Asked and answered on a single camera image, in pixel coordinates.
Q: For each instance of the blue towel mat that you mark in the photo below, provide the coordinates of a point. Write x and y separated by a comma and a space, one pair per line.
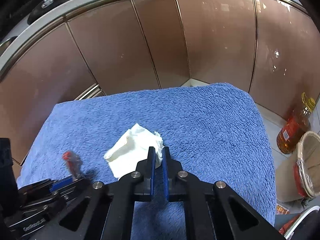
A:
215, 131

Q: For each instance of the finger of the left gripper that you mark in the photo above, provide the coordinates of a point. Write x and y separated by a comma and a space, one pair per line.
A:
68, 183

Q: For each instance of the clear red candy wrapper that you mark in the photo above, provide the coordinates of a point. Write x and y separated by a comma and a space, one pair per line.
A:
73, 163

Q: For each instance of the wicker lined waste basket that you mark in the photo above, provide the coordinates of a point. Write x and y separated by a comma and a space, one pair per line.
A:
306, 167

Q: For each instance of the white round trash bin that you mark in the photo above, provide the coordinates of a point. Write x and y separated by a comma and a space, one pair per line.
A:
306, 226

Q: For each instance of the black wok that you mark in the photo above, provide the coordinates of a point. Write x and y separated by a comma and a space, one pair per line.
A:
42, 8

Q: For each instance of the brown kitchen cabinet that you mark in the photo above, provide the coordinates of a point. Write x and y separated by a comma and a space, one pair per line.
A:
87, 48

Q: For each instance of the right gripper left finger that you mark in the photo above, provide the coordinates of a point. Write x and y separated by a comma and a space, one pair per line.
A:
104, 211

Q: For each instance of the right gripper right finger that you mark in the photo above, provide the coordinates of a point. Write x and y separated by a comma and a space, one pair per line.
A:
212, 211

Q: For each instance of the cooking oil bottle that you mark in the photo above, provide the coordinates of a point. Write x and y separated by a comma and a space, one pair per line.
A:
296, 126

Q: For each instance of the white tissue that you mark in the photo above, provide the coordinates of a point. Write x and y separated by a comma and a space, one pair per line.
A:
132, 147

